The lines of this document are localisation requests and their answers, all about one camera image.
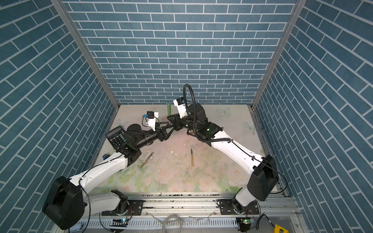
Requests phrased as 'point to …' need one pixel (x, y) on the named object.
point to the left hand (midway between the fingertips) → (173, 126)
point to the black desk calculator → (116, 137)
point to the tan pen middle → (192, 159)
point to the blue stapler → (105, 156)
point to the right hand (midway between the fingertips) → (167, 115)
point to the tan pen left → (146, 160)
